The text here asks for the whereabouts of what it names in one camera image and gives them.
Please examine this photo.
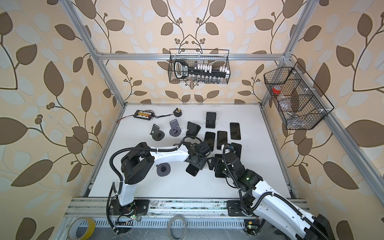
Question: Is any black phone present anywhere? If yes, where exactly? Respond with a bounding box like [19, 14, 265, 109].
[217, 131, 228, 150]
[231, 143, 242, 159]
[230, 123, 241, 140]
[205, 132, 216, 152]

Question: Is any black folding phone stand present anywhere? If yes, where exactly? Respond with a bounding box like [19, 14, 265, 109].
[186, 122, 201, 139]

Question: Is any purple round phone stand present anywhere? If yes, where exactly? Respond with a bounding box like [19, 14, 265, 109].
[169, 119, 182, 137]

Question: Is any dark round stand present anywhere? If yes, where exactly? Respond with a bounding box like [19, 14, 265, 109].
[157, 163, 171, 177]

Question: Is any black round stand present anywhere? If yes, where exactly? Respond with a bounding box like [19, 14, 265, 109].
[150, 124, 165, 141]

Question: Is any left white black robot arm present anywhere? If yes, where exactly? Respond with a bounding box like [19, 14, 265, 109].
[109, 137, 211, 207]

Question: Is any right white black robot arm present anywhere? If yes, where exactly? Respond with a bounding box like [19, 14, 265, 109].
[208, 145, 335, 240]

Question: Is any black rear phone stand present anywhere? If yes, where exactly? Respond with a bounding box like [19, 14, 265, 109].
[206, 112, 217, 129]

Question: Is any black yellow round connector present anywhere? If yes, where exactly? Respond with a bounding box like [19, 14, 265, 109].
[173, 108, 182, 118]

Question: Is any black power adapter board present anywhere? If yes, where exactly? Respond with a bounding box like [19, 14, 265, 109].
[133, 110, 155, 121]

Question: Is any black tool in basket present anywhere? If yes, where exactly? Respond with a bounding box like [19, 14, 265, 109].
[173, 60, 231, 79]

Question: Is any yellow tape roll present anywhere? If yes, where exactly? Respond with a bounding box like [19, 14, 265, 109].
[67, 218, 96, 240]

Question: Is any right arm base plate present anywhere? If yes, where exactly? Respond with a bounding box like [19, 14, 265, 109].
[227, 200, 247, 217]

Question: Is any black red cable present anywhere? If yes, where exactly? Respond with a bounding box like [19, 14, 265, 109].
[116, 112, 175, 124]

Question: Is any grey tape ring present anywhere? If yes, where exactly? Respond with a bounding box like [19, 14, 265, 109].
[166, 215, 188, 240]

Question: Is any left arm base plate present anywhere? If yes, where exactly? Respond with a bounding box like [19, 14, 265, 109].
[107, 199, 150, 216]

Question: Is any black wire basket rear wall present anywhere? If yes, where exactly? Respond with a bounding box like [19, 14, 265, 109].
[168, 48, 231, 85]

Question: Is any black wire basket wall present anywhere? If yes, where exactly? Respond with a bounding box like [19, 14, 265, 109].
[264, 63, 334, 130]
[168, 48, 231, 85]

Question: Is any black wire basket right wall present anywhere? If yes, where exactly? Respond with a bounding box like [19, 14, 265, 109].
[264, 63, 334, 130]

